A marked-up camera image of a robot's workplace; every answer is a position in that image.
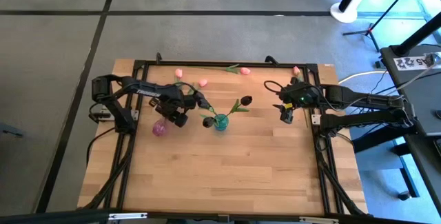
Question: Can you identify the black aluminium table frame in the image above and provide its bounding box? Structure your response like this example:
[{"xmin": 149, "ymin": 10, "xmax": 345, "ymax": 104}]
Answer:
[{"xmin": 77, "ymin": 58, "xmax": 368, "ymax": 218}]

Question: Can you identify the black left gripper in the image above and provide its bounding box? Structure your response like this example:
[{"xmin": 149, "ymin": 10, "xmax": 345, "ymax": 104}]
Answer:
[{"xmin": 150, "ymin": 92, "xmax": 200, "ymax": 129}]

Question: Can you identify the black rig beam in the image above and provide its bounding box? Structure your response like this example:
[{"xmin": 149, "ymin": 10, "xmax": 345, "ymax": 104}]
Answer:
[{"xmin": 0, "ymin": 208, "xmax": 441, "ymax": 224}]

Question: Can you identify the white column stand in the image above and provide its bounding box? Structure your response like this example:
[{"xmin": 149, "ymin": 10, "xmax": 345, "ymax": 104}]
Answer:
[{"xmin": 329, "ymin": 0, "xmax": 379, "ymax": 24}]

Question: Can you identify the white floor cable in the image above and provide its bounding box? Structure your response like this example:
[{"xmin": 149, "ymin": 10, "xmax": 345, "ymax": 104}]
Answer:
[{"xmin": 338, "ymin": 70, "xmax": 389, "ymax": 84}]

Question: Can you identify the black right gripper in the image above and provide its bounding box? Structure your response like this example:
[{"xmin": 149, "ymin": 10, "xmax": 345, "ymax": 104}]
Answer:
[{"xmin": 272, "ymin": 76, "xmax": 323, "ymax": 125}]

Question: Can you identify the white printed label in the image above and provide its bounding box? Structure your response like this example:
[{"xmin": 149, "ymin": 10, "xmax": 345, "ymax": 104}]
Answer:
[{"xmin": 393, "ymin": 55, "xmax": 432, "ymax": 72}]

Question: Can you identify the grey floor object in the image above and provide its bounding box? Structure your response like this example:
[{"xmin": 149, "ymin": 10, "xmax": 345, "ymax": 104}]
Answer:
[{"xmin": 0, "ymin": 123, "xmax": 25, "ymax": 139}]

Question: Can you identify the black desk foot beam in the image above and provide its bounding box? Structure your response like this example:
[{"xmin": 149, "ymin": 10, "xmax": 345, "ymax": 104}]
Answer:
[{"xmin": 351, "ymin": 123, "xmax": 421, "ymax": 201}]

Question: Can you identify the black pole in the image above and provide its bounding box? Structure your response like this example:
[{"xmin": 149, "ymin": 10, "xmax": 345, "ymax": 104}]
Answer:
[{"xmin": 392, "ymin": 12, "xmax": 441, "ymax": 58}]

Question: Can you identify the teal glass vase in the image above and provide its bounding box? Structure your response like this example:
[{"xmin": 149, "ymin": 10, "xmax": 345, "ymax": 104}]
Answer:
[{"xmin": 213, "ymin": 113, "xmax": 229, "ymax": 132}]

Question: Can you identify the purple glass vase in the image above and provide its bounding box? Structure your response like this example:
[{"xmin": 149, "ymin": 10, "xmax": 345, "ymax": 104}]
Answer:
[{"xmin": 152, "ymin": 116, "xmax": 170, "ymax": 138}]

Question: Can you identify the silver metal bracket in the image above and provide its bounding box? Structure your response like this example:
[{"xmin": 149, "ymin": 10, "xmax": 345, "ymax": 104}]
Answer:
[
  {"xmin": 298, "ymin": 216, "xmax": 340, "ymax": 224},
  {"xmin": 108, "ymin": 212, "xmax": 148, "ymax": 221}
]

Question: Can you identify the dark grey desk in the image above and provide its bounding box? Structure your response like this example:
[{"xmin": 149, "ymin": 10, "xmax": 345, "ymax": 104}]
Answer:
[{"xmin": 380, "ymin": 43, "xmax": 441, "ymax": 214}]

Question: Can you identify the black tripod stand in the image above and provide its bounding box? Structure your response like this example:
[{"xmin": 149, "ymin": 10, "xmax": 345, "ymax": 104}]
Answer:
[{"xmin": 342, "ymin": 0, "xmax": 425, "ymax": 53}]

